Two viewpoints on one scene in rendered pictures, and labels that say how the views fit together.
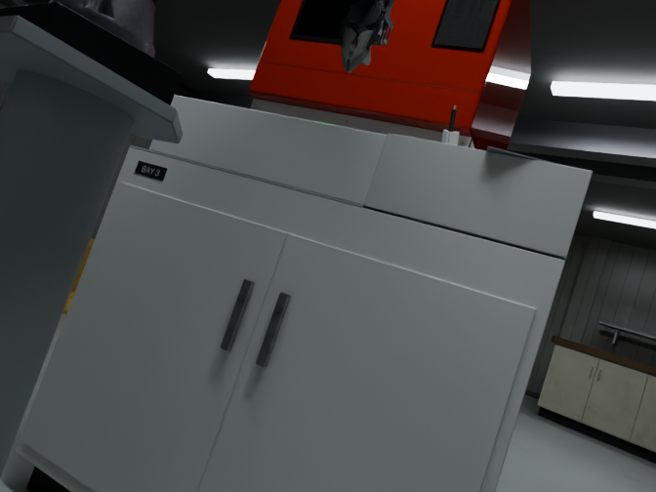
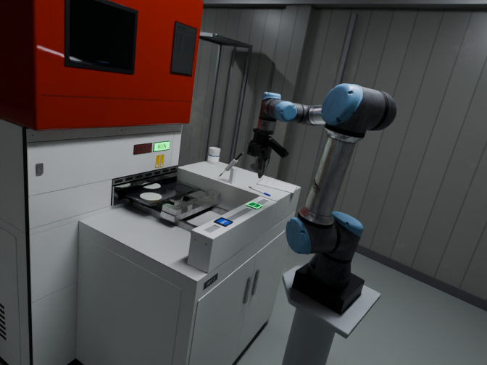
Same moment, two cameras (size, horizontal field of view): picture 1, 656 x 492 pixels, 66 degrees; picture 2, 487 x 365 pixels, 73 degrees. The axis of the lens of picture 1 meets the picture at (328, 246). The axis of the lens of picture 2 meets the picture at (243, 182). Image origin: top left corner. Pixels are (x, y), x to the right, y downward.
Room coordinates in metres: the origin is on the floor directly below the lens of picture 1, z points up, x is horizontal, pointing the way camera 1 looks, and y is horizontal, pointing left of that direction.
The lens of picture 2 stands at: (1.04, 1.49, 1.49)
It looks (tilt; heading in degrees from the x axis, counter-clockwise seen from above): 17 degrees down; 272
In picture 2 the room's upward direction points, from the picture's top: 10 degrees clockwise
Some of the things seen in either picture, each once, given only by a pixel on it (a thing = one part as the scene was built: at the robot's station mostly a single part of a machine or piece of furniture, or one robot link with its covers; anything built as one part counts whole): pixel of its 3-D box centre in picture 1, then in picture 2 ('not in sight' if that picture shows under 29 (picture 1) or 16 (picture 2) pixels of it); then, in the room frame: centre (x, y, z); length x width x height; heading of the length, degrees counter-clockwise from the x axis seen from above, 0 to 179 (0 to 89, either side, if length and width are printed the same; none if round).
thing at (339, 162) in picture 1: (266, 150); (238, 228); (1.07, 0.19, 0.89); 0.55 x 0.09 x 0.14; 65
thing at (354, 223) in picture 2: not in sight; (340, 234); (0.72, 0.42, 1.05); 0.13 x 0.12 x 0.14; 28
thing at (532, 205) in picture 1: (485, 229); (238, 188); (1.13, -0.33, 0.89); 0.62 x 0.35 x 0.14; 155
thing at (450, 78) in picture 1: (402, 80); (77, 44); (1.95, -0.07, 1.52); 0.81 x 0.75 x 0.60; 65
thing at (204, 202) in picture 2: not in sight; (192, 206); (1.32, -0.01, 0.87); 0.36 x 0.08 x 0.03; 65
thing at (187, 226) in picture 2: not in sight; (173, 220); (1.37, 0.12, 0.84); 0.50 x 0.02 x 0.03; 155
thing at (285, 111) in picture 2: not in sight; (285, 111); (0.97, 0.15, 1.40); 0.11 x 0.11 x 0.08; 28
